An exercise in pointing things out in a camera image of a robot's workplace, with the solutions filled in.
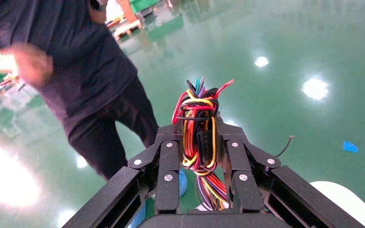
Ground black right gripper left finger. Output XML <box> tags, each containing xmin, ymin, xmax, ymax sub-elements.
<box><xmin>127</xmin><ymin>123</ymin><xmax>183</xmax><ymax>215</ymax></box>

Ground multicolour wire harness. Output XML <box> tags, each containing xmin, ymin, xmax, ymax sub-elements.
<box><xmin>171</xmin><ymin>77</ymin><xmax>295</xmax><ymax>212</ymax></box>

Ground person's right hand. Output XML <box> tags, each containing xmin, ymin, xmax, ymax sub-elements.
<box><xmin>10</xmin><ymin>43</ymin><xmax>55</xmax><ymax>89</ymax></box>

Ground blue shoe cover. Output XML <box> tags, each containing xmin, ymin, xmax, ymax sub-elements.
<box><xmin>178</xmin><ymin>169</ymin><xmax>189</xmax><ymax>198</ymax></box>
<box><xmin>128</xmin><ymin>200</ymin><xmax>147</xmax><ymax>228</ymax></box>

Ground small blue plastic piece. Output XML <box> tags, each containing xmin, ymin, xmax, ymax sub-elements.
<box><xmin>342</xmin><ymin>141</ymin><xmax>359</xmax><ymax>154</ymax></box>

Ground person in black clothes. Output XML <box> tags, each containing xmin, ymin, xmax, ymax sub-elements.
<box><xmin>0</xmin><ymin>0</ymin><xmax>160</xmax><ymax>181</ymax></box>

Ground wooden pallet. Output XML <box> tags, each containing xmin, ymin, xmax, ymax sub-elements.
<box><xmin>112</xmin><ymin>18</ymin><xmax>144</xmax><ymax>41</ymax></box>

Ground green bin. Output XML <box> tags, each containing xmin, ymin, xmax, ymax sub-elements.
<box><xmin>129</xmin><ymin>0</ymin><xmax>162</xmax><ymax>15</ymax></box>

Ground person's left forearm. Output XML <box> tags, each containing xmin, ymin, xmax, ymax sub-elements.
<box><xmin>88</xmin><ymin>0</ymin><xmax>110</xmax><ymax>25</ymax></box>

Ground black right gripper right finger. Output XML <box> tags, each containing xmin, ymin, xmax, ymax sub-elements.
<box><xmin>215</xmin><ymin>113</ymin><xmax>281</xmax><ymax>213</ymax></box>

